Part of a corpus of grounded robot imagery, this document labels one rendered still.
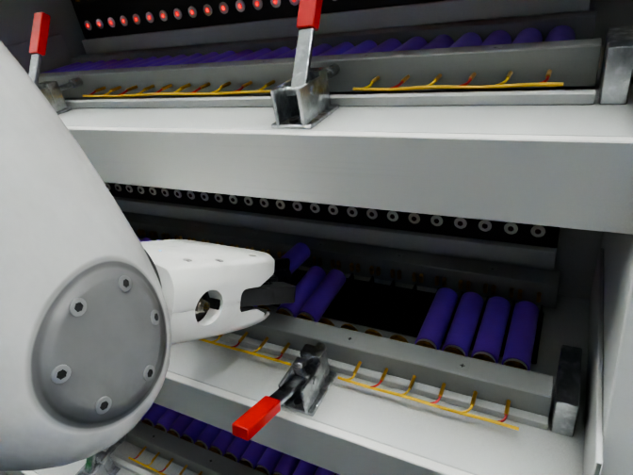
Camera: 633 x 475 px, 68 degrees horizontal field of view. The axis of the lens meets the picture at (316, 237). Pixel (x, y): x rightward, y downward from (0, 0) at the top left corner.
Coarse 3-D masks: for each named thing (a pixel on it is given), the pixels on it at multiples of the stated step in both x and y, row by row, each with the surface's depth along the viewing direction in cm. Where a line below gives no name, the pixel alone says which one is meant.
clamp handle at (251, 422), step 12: (300, 372) 33; (288, 384) 32; (300, 384) 32; (276, 396) 31; (288, 396) 31; (252, 408) 29; (264, 408) 29; (276, 408) 30; (240, 420) 28; (252, 420) 28; (264, 420) 28; (240, 432) 27; (252, 432) 27
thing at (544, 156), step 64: (128, 0) 52; (192, 0) 48; (256, 0) 45; (320, 0) 28; (384, 0) 40; (448, 0) 38; (512, 0) 35; (576, 0) 34; (64, 64) 59; (128, 64) 48; (192, 64) 39; (256, 64) 35; (320, 64) 33; (384, 64) 31; (448, 64) 29; (512, 64) 27; (576, 64) 26; (128, 128) 34; (192, 128) 31; (256, 128) 29; (320, 128) 27; (384, 128) 26; (448, 128) 24; (512, 128) 23; (576, 128) 22; (256, 192) 31; (320, 192) 29; (384, 192) 27; (448, 192) 25; (512, 192) 23; (576, 192) 22
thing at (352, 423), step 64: (512, 256) 40; (576, 320) 37; (192, 384) 37; (256, 384) 36; (576, 384) 28; (320, 448) 33; (384, 448) 30; (448, 448) 29; (512, 448) 29; (576, 448) 28
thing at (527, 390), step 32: (288, 320) 38; (352, 352) 35; (384, 352) 33; (416, 352) 33; (448, 352) 33; (448, 384) 32; (480, 384) 30; (512, 384) 30; (544, 384) 29; (544, 416) 29
